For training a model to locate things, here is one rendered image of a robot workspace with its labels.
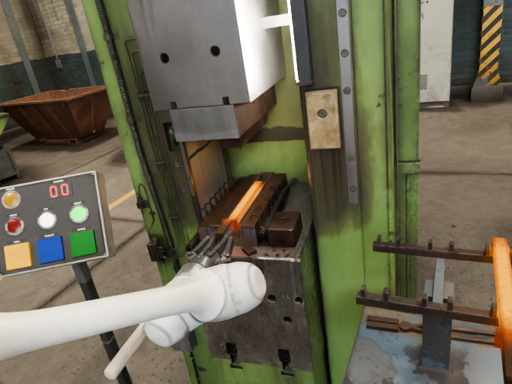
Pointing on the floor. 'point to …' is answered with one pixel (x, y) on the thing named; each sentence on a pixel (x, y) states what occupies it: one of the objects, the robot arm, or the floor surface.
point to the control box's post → (81, 271)
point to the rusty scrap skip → (62, 114)
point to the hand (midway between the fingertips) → (225, 232)
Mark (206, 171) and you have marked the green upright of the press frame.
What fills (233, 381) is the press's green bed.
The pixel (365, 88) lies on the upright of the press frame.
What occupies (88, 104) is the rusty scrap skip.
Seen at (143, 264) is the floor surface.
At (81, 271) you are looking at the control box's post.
